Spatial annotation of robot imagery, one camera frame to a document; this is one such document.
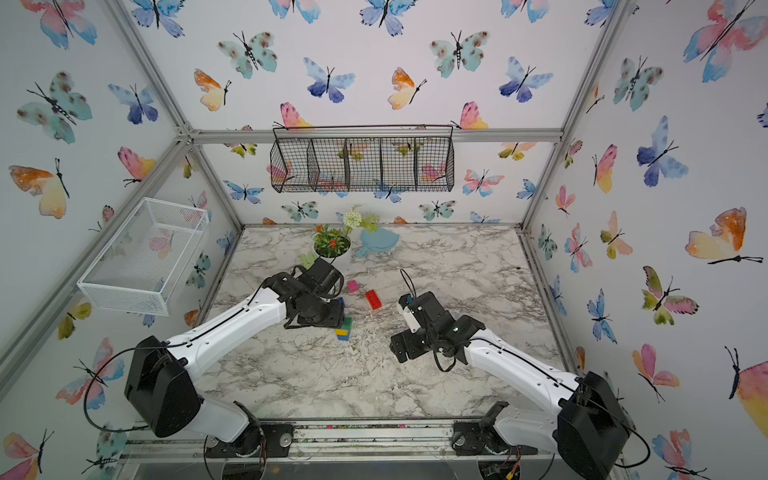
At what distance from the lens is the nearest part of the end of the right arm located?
570mm

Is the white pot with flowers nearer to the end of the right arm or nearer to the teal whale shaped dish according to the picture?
the teal whale shaped dish

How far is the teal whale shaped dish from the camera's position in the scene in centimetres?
112

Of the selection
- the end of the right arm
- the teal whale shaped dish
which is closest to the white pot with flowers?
the teal whale shaped dish

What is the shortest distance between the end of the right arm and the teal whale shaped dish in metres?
0.41
